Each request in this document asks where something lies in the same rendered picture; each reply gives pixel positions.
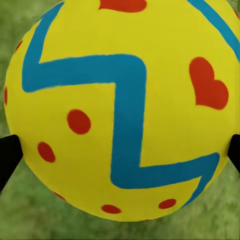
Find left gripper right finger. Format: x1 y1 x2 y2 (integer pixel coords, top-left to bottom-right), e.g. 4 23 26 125
227 134 240 173

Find easter egg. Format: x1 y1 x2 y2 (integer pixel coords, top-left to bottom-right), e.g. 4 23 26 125
4 0 240 222

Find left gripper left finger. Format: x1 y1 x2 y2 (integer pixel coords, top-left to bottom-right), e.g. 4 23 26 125
0 134 23 193

